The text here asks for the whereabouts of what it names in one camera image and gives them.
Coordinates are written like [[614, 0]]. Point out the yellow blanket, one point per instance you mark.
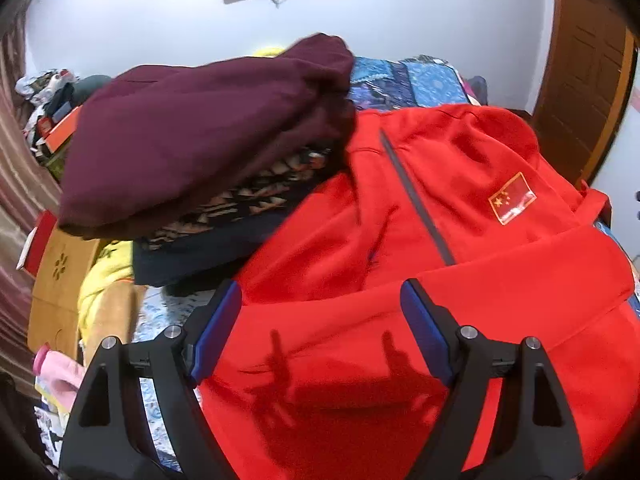
[[109, 300]]

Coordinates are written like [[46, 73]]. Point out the maroon folded garment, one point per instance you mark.
[[158, 141]]

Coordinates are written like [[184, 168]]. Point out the dark navy folded garment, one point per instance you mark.
[[200, 262]]

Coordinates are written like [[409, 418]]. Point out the orange box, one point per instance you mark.
[[60, 133]]

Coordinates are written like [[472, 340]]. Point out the dark green cushion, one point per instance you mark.
[[83, 89]]

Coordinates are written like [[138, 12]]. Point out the striped curtain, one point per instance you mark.
[[26, 190]]

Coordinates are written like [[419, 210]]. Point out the brown cardboard box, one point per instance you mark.
[[53, 318]]

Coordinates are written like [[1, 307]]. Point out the brown patterned folded garment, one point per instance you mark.
[[278, 188]]

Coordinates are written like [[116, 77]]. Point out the blue patchwork bedspread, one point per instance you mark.
[[422, 81]]

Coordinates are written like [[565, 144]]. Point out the yellow round object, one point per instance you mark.
[[270, 52]]

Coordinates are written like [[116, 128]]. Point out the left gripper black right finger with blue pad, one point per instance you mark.
[[534, 433]]

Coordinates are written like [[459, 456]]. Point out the brown wooden door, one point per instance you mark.
[[585, 88]]

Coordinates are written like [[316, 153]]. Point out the red zip jacket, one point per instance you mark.
[[321, 377]]

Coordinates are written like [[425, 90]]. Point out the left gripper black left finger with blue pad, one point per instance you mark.
[[136, 414]]

